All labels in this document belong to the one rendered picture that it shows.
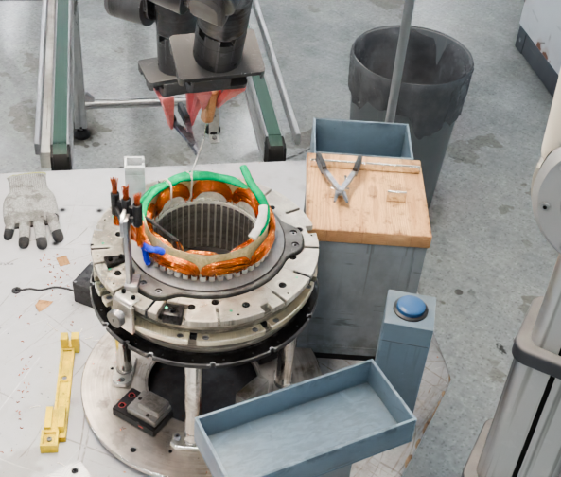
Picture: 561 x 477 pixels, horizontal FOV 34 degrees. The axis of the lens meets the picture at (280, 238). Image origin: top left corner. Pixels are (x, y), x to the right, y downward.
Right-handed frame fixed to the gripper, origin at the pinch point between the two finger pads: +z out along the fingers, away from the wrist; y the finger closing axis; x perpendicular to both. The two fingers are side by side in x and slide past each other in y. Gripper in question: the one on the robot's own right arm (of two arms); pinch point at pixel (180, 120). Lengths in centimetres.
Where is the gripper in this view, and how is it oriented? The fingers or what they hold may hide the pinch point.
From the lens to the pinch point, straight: 137.6
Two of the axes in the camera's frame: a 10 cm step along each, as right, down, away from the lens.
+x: 3.7, 6.2, -7.0
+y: -9.3, 2.1, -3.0
